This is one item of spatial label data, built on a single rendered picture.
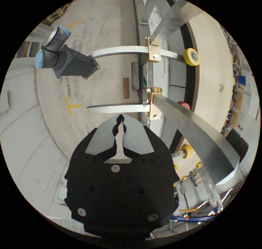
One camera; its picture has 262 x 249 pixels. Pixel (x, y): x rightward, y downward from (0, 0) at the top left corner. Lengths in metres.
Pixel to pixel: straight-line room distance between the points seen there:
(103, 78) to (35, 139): 2.46
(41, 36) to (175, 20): 0.59
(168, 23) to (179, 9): 0.06
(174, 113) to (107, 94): 1.10
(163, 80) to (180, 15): 0.48
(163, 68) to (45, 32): 0.81
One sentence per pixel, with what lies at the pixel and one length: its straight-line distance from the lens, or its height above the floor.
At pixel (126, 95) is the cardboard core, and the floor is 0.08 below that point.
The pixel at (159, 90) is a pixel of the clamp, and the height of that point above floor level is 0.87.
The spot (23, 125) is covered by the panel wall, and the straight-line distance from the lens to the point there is 2.60.
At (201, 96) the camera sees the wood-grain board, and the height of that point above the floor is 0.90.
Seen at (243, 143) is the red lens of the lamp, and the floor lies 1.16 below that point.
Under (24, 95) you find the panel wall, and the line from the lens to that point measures 2.67.
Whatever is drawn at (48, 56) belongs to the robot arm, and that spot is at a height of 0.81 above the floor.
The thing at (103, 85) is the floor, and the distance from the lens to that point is 1.20.
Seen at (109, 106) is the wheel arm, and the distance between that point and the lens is 0.31.
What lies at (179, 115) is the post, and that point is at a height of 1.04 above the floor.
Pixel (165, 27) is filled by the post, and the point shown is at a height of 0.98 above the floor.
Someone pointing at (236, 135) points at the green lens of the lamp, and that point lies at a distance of 0.15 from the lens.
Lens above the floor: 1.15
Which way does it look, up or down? 62 degrees down
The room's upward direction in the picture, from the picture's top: 177 degrees clockwise
